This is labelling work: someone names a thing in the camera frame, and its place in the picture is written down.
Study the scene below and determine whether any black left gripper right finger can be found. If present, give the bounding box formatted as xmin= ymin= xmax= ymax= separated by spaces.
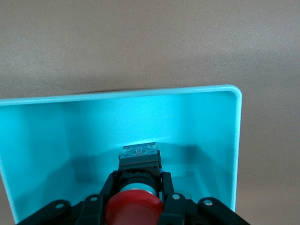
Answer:
xmin=160 ymin=171 xmax=247 ymax=225

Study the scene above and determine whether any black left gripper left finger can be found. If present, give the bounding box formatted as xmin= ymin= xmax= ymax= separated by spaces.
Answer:
xmin=15 ymin=170 xmax=123 ymax=225

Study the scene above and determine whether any red push button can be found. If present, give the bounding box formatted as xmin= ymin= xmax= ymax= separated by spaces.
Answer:
xmin=104 ymin=142 xmax=165 ymax=225

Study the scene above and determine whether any cyan plastic bin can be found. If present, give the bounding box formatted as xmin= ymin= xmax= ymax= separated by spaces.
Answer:
xmin=0 ymin=84 xmax=243 ymax=225

